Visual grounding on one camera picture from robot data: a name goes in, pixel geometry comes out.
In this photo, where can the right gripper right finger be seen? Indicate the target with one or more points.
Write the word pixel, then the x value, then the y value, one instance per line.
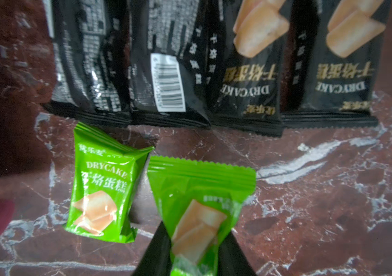
pixel 232 261

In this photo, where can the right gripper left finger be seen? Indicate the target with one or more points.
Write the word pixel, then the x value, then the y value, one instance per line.
pixel 156 261

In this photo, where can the green cookie packet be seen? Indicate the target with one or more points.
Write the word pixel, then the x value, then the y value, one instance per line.
pixel 199 204
pixel 104 186

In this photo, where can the black cookie packet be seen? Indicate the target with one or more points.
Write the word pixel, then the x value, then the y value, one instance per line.
pixel 167 70
pixel 90 40
pixel 334 63
pixel 245 59

